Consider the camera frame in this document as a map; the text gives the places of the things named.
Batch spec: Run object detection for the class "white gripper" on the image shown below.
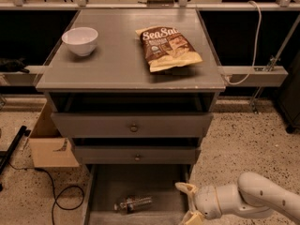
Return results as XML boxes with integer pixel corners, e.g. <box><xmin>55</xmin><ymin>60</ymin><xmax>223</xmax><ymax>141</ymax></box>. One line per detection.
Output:
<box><xmin>175</xmin><ymin>182</ymin><xmax>222</xmax><ymax>225</ymax></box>

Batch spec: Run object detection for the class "clear plastic water bottle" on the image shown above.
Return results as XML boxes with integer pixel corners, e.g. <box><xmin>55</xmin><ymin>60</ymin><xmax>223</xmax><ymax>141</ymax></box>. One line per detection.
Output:
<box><xmin>113</xmin><ymin>196</ymin><xmax>153</xmax><ymax>214</ymax></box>

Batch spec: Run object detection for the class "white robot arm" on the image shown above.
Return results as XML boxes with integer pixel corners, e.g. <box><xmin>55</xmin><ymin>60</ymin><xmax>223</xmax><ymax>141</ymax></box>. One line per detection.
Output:
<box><xmin>175</xmin><ymin>172</ymin><xmax>300</xmax><ymax>225</ymax></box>

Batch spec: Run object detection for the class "grey bottom drawer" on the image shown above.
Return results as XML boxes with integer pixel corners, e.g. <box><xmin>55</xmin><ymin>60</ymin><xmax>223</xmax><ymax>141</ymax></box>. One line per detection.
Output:
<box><xmin>82</xmin><ymin>164</ymin><xmax>188</xmax><ymax>225</ymax></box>

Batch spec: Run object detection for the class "grey drawer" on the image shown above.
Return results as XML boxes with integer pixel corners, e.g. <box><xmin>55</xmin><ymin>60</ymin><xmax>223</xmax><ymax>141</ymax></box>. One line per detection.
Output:
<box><xmin>52</xmin><ymin>112</ymin><xmax>213</xmax><ymax>138</ymax></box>
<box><xmin>73</xmin><ymin>146</ymin><xmax>201</xmax><ymax>164</ymax></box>
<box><xmin>82</xmin><ymin>164</ymin><xmax>188</xmax><ymax>225</ymax></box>

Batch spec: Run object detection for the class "grey middle drawer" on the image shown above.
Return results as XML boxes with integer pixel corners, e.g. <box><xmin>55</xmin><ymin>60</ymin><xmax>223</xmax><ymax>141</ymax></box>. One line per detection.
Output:
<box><xmin>73</xmin><ymin>146</ymin><xmax>201</xmax><ymax>164</ymax></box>

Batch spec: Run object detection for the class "grey drawer cabinet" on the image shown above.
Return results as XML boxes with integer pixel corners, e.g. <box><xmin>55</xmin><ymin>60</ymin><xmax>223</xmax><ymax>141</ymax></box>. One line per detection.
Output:
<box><xmin>37</xmin><ymin>8</ymin><xmax>225</xmax><ymax>164</ymax></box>

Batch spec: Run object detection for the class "grey top drawer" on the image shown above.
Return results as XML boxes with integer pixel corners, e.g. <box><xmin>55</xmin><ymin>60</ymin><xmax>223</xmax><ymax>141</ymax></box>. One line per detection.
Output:
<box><xmin>52</xmin><ymin>112</ymin><xmax>213</xmax><ymax>138</ymax></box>

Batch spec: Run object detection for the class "dark rolling cart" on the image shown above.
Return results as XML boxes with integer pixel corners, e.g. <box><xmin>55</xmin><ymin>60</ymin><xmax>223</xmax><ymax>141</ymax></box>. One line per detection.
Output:
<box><xmin>277</xmin><ymin>52</ymin><xmax>300</xmax><ymax>133</ymax></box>

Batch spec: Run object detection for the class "cardboard box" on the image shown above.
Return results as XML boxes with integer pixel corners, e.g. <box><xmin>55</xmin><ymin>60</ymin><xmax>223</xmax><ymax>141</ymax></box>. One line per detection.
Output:
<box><xmin>28</xmin><ymin>103</ymin><xmax>80</xmax><ymax>168</ymax></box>

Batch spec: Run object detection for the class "brown sea salt chip bag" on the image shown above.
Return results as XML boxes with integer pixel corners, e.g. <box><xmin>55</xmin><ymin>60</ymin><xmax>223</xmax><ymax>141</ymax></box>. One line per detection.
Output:
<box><xmin>136</xmin><ymin>26</ymin><xmax>202</xmax><ymax>72</ymax></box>

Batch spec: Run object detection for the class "black stand leg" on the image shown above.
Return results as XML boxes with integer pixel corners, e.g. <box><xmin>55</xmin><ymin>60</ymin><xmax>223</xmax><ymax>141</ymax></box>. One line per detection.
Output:
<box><xmin>0</xmin><ymin>125</ymin><xmax>32</xmax><ymax>192</ymax></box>

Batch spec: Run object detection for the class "white ceramic bowl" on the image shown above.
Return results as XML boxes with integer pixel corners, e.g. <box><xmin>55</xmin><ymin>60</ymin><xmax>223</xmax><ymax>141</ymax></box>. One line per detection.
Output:
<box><xmin>62</xmin><ymin>27</ymin><xmax>98</xmax><ymax>56</ymax></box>

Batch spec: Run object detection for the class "black object on ledge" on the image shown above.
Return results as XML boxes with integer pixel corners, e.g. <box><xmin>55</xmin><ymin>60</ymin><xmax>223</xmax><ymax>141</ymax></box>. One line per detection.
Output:
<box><xmin>0</xmin><ymin>58</ymin><xmax>30</xmax><ymax>73</ymax></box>

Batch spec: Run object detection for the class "black floor cable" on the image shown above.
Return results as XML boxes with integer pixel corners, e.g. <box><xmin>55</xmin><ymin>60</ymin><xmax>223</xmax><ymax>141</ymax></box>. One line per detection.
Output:
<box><xmin>7</xmin><ymin>161</ymin><xmax>85</xmax><ymax>225</ymax></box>

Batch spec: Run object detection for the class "white hanging cable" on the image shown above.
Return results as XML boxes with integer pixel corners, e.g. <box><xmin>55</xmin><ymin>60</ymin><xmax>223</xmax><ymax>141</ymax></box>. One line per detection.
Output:
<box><xmin>223</xmin><ymin>0</ymin><xmax>263</xmax><ymax>86</ymax></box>

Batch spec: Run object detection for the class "metal railing frame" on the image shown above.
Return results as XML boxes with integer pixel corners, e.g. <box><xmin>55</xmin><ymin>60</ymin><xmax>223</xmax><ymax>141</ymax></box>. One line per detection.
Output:
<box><xmin>1</xmin><ymin>0</ymin><xmax>288</xmax><ymax>113</ymax></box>

